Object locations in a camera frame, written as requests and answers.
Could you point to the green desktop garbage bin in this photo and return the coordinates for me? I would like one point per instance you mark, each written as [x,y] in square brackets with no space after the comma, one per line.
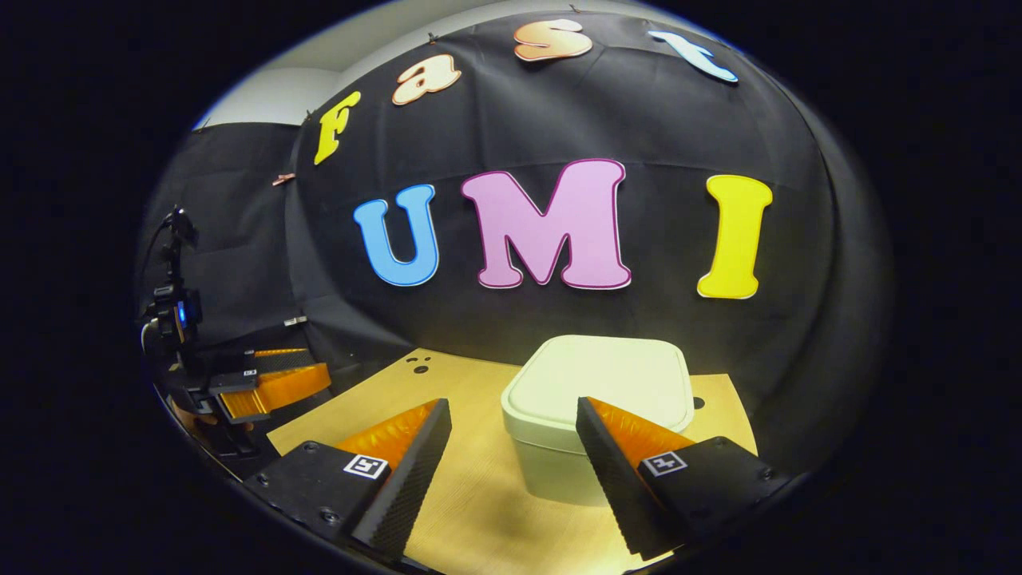
[599,375]

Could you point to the black backdrop cloth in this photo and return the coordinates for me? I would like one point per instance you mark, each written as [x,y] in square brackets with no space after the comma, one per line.
[655,120]

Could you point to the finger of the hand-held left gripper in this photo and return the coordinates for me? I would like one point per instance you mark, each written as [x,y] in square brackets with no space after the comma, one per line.
[279,387]
[287,361]

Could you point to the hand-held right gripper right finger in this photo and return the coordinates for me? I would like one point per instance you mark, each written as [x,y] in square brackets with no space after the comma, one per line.
[607,471]

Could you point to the pink clip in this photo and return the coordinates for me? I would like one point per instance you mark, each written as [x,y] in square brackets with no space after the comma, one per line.
[283,179]

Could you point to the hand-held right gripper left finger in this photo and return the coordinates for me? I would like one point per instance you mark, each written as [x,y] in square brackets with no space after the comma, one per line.
[417,471]

